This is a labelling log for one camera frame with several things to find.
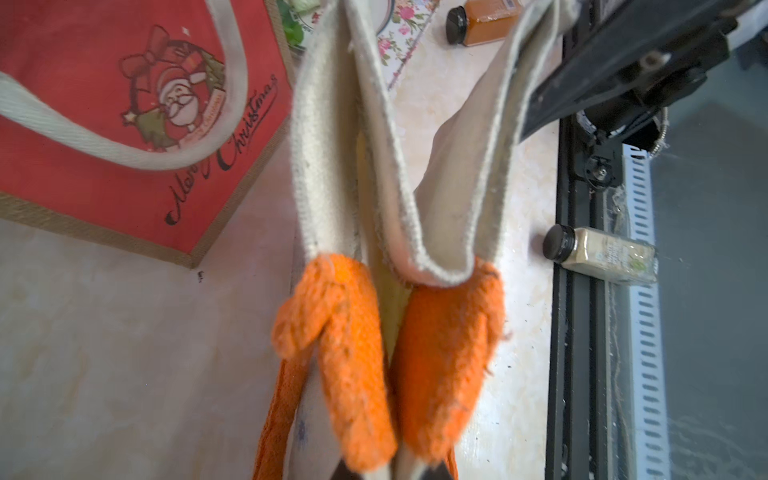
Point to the white plate with pattern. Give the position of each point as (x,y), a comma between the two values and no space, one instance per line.
(381,11)

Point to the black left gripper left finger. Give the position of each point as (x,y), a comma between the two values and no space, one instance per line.
(342,472)

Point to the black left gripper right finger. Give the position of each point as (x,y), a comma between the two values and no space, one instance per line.
(439,472)

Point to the spice jar pale contents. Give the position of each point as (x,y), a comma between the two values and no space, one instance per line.
(601,255)

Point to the canvas tote bag orange handles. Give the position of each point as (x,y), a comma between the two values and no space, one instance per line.
(400,307)

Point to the orange spice bottle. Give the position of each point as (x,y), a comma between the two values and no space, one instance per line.
(479,22)

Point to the floral placemat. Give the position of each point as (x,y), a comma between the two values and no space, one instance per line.
(398,39)

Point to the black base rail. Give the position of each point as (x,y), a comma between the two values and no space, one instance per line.
(580,432)

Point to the red Christmas jute bag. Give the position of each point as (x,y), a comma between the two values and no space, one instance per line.
(140,125)

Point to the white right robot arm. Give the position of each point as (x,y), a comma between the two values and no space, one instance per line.
(625,68)

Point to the white slotted cable duct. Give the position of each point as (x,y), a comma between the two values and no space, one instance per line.
(649,434)

